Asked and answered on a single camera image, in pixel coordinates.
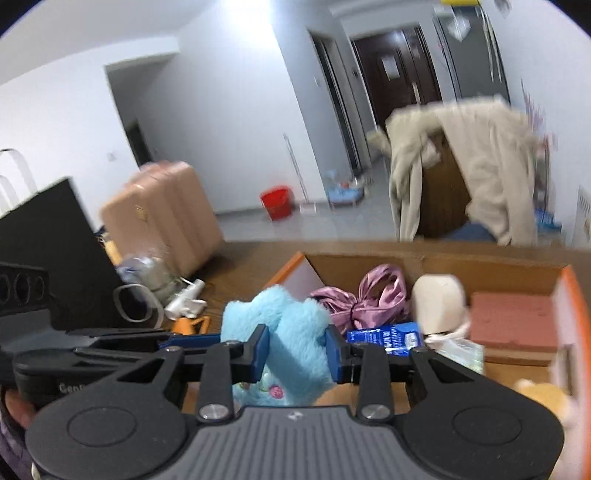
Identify pink suitcase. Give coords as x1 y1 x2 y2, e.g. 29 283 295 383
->
99 161 226 278

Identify person's left hand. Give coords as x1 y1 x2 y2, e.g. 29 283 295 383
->
4 388 42 429

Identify blue tissue packet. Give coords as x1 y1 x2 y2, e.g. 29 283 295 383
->
345 322 424 357

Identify pale green packet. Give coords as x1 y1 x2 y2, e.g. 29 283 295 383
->
441 339 485 372

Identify brown chair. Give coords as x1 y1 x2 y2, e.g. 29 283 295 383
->
418 134 474 240

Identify black paper bag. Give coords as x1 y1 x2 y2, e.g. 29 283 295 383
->
0 148 127 330

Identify cream soft pillow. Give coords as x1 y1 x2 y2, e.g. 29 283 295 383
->
411 274 467 337

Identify pink satin bow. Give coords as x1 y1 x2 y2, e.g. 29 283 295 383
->
310 264 409 332

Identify clear plastic bag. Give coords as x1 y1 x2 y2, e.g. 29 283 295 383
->
115 253 178 303

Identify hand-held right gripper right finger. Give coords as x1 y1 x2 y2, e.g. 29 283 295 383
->
325 324 481 423

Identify grey refrigerator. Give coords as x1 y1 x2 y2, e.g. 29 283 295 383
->
434 0 511 104

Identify white cable loop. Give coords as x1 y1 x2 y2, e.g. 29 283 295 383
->
113 284 157 322

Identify dark entrance door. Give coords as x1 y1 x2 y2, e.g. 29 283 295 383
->
351 25 441 127

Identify blue pet bowl tray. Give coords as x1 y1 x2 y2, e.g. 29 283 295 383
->
327 171 370 208

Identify beige coat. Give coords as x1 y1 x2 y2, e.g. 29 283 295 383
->
367 97 541 246

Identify yellow plush toy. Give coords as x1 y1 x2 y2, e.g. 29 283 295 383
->
512 378 571 418

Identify light blue plush toy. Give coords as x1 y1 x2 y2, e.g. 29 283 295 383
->
221 285 338 407

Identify clear bag on refrigerator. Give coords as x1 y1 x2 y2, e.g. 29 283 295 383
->
445 14 472 42

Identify dark glass door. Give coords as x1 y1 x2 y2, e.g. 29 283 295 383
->
308 31 365 174

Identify red bucket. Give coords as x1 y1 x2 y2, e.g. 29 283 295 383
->
259 185 294 221

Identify white wall radiator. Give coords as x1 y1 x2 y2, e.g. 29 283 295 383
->
571 185 591 249

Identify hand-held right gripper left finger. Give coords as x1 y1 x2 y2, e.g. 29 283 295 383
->
115 324 270 423

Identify white mop pole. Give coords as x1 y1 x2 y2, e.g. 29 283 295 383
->
283 133 317 214

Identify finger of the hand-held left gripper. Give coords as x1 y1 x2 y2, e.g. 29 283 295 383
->
67 327 223 348
74 344 168 360

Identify orange-edged cardboard box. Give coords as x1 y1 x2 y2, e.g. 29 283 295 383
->
263 251 591 416

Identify orange plastic item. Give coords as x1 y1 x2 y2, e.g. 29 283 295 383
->
172 315 212 335

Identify storage rack with bottles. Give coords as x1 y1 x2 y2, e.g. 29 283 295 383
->
531 134 561 232

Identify pink brick-shaped sponge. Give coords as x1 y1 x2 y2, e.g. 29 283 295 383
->
468 292 560 354

